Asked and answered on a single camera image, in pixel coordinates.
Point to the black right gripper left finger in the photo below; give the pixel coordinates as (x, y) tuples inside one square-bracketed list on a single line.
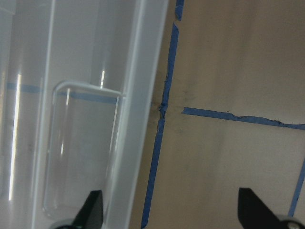
[(90, 216)]

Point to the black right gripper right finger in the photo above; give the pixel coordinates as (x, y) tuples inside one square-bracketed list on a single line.
[(253, 213)]

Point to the clear plastic box lid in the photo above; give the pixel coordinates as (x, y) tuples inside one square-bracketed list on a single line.
[(76, 82)]

